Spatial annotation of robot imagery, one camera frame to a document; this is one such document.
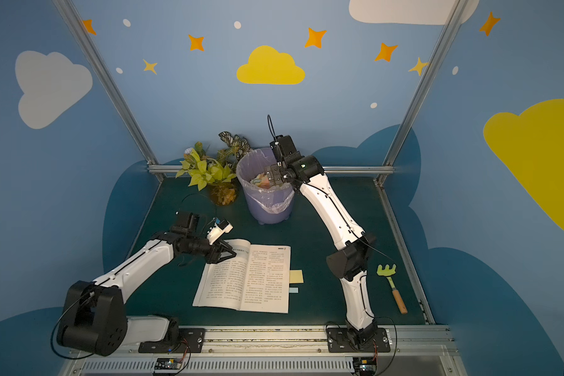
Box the paperback book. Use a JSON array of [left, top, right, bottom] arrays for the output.
[[193, 239, 291, 314]]

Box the yellow sticky note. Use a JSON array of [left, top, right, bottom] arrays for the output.
[[289, 269, 304, 285]]

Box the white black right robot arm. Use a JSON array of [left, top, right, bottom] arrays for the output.
[[269, 135, 378, 347]]

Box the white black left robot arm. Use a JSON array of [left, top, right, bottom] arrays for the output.
[[50, 211, 237, 357]]

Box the purple trash bin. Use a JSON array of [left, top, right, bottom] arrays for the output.
[[236, 148, 295, 225]]

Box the green potted plant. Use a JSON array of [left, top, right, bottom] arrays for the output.
[[175, 131, 252, 206]]

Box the left circuit board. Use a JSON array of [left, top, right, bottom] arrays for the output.
[[154, 357, 185, 374]]

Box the circuit board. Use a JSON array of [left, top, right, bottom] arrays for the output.
[[154, 357, 185, 374], [352, 357, 378, 376]]

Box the green toy rake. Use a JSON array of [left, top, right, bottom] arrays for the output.
[[377, 264, 408, 315]]

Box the right circuit board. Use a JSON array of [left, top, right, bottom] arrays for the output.
[[352, 357, 378, 376]]

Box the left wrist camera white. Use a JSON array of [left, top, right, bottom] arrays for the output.
[[206, 219, 233, 245]]

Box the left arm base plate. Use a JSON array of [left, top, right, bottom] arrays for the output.
[[138, 327, 206, 354]]

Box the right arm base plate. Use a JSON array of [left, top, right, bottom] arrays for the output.
[[324, 325, 392, 353]]

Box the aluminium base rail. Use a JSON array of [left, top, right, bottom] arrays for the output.
[[60, 324, 467, 375]]

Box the aluminium corner frame post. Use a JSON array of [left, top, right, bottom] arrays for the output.
[[375, 0, 478, 188]]

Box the left aluminium frame post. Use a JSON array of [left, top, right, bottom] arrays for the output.
[[53, 0, 165, 183]]

